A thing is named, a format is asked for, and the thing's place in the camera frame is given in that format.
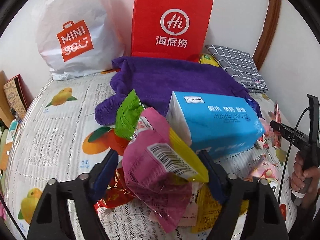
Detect pink strawberry snack stick packet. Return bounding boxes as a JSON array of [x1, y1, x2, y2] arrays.
[[259, 102, 281, 149]]

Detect red foil snack packet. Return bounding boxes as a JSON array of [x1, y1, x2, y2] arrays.
[[94, 167, 136, 213]]

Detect pink and yellow snack packet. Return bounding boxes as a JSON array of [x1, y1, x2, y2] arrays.
[[122, 107, 209, 233]]

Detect green snack packet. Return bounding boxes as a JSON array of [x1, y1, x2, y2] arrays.
[[114, 89, 145, 140]]

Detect pink lychee jelly packet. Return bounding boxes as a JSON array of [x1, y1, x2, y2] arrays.
[[244, 154, 278, 191]]

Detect pale pink nougat packet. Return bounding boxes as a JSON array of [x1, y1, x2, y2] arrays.
[[149, 183, 204, 232]]

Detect person's right hand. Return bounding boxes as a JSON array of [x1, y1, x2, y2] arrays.
[[290, 151, 319, 195]]

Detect fruit print table cover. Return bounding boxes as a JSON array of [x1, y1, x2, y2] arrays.
[[4, 72, 283, 239]]

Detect blue tissue pack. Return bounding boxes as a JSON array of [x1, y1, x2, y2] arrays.
[[166, 92, 265, 159]]

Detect grey checked folded cloth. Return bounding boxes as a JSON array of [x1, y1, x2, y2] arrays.
[[205, 44, 268, 93]]

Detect brown patterned book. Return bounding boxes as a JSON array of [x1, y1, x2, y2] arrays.
[[3, 74, 28, 119]]

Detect yellow snack bag behind towel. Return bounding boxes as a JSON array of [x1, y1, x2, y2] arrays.
[[199, 53, 219, 67]]

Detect purple towel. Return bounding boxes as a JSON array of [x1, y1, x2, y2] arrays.
[[94, 56, 262, 126]]

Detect red Haidilao paper bag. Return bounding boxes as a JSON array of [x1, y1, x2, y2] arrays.
[[131, 0, 214, 62]]

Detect white Miniso shopping bag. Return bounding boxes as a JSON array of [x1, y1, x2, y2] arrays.
[[35, 0, 125, 80]]

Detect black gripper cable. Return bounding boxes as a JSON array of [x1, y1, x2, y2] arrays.
[[277, 106, 312, 197]]

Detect brown wooden door frame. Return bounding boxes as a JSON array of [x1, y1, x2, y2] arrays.
[[253, 0, 281, 70]]

